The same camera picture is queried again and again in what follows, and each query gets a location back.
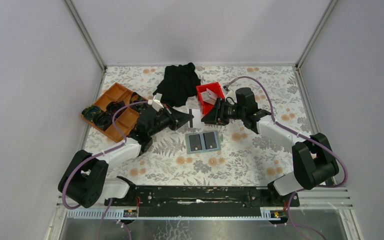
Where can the grey-green card holder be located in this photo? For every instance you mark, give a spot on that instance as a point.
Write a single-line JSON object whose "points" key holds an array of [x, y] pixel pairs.
{"points": [[204, 150]]}

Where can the wooden divided organizer tray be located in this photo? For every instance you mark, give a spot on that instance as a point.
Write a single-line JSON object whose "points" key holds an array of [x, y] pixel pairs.
{"points": [[116, 100]]}

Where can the floral table mat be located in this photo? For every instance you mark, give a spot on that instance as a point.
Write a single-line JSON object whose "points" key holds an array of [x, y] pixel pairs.
{"points": [[245, 158]]}

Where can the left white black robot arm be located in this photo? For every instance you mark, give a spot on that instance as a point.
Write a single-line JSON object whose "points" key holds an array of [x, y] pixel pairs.
{"points": [[84, 181]]}

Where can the white card with black stripe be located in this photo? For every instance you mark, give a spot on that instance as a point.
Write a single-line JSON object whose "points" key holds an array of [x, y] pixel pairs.
{"points": [[195, 122]]}

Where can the credit cards stack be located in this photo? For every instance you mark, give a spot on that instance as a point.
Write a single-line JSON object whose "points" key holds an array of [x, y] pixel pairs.
{"points": [[208, 96]]}

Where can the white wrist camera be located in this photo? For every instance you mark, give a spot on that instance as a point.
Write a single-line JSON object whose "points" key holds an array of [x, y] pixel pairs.
{"points": [[229, 94], [155, 102]]}

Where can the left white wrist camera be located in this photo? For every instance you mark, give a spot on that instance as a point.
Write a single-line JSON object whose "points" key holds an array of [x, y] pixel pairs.
{"points": [[155, 102]]}

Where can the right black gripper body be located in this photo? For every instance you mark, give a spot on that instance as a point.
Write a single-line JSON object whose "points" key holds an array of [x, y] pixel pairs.
{"points": [[233, 112]]}

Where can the red plastic bin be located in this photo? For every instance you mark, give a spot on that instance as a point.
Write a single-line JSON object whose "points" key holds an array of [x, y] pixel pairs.
{"points": [[215, 87]]}

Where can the rolled dark patterned tie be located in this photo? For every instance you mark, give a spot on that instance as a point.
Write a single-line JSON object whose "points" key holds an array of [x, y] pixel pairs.
{"points": [[89, 112]]}

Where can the dark grey credit card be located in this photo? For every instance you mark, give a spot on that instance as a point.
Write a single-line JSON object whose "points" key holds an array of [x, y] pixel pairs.
{"points": [[195, 142], [210, 140]]}

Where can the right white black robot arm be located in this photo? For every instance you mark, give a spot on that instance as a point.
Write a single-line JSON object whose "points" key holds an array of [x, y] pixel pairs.
{"points": [[311, 158]]}

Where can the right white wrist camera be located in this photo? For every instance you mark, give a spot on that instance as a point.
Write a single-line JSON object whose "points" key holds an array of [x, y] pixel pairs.
{"points": [[229, 94]]}

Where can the black cloth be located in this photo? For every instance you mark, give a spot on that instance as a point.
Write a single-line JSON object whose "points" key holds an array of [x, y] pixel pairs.
{"points": [[179, 83]]}

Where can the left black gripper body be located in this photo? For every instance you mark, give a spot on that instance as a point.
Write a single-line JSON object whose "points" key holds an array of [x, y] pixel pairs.
{"points": [[165, 120]]}

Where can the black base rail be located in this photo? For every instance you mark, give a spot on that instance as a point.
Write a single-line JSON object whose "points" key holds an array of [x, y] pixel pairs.
{"points": [[203, 201]]}

